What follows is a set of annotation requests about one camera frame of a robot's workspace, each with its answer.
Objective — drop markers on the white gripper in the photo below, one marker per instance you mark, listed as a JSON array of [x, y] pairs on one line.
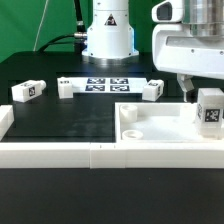
[[175, 50]]

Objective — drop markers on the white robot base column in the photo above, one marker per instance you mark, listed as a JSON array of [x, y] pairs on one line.
[[110, 38]]

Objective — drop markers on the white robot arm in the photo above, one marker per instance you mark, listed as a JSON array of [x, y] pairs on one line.
[[205, 18]]

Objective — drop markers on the fiducial marker sheet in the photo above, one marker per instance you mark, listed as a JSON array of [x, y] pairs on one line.
[[107, 85]]

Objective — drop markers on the white U-shaped obstacle fence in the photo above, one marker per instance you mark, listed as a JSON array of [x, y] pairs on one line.
[[125, 154]]

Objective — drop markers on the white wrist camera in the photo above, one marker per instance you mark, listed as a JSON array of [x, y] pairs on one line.
[[168, 11]]

